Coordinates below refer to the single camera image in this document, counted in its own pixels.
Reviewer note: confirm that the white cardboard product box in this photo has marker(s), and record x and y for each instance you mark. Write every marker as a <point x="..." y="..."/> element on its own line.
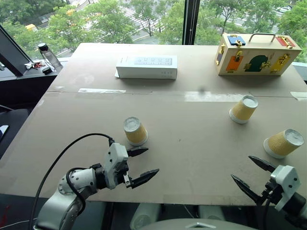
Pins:
<point x="148" y="67"/>

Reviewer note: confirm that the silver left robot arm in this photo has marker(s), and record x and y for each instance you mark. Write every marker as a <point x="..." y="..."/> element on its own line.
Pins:
<point x="69" y="198"/>

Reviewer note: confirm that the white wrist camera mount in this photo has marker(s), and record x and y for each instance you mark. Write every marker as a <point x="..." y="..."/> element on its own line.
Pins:
<point x="286" y="182"/>
<point x="115" y="160"/>

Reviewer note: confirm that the wooden latch busy box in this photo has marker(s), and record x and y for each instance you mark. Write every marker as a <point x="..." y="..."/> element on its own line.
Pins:
<point x="254" y="57"/>

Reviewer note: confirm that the grey robot torso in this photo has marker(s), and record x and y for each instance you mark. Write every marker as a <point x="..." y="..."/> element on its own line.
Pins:
<point x="199" y="225"/>

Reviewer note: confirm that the black window frame post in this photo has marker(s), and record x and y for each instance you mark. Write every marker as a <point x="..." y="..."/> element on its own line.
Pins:
<point x="190" y="21"/>

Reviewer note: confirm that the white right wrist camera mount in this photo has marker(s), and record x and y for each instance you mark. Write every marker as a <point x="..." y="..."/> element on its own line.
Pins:
<point x="286" y="182"/>

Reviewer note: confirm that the yellow ribbed paper cup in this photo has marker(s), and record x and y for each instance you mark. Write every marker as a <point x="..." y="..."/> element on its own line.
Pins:
<point x="283" y="143"/>
<point x="135" y="133"/>
<point x="243" y="110"/>

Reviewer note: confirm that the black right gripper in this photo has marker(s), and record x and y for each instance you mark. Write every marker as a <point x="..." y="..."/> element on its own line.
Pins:
<point x="272" y="192"/>

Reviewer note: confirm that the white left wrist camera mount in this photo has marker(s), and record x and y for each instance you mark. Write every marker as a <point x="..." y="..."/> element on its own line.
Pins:
<point x="115" y="160"/>

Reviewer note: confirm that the clear tape strip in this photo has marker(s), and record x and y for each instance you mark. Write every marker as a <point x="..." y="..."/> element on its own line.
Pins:
<point x="102" y="90"/>
<point x="208" y="96"/>

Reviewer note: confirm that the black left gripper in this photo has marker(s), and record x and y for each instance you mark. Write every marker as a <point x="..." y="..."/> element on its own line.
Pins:
<point x="124" y="171"/>

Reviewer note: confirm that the black slanted window beam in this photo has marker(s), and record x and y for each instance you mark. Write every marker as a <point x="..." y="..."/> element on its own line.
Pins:
<point x="12" y="52"/>

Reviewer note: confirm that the red key bunch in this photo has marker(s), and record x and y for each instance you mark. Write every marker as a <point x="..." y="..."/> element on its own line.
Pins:
<point x="38" y="64"/>

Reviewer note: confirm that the crumpled white paper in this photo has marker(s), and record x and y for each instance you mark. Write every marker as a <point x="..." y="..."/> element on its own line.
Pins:
<point x="28" y="65"/>

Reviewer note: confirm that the clear black-capped water bottle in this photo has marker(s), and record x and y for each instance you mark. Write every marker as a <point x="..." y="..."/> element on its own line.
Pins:
<point x="49" y="56"/>

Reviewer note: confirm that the pale rounded robot leg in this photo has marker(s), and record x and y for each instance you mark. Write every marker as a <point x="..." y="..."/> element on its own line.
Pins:
<point x="212" y="213"/>
<point x="145" y="215"/>

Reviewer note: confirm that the black chair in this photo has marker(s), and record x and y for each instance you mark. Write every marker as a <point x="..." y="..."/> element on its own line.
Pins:
<point x="10" y="124"/>

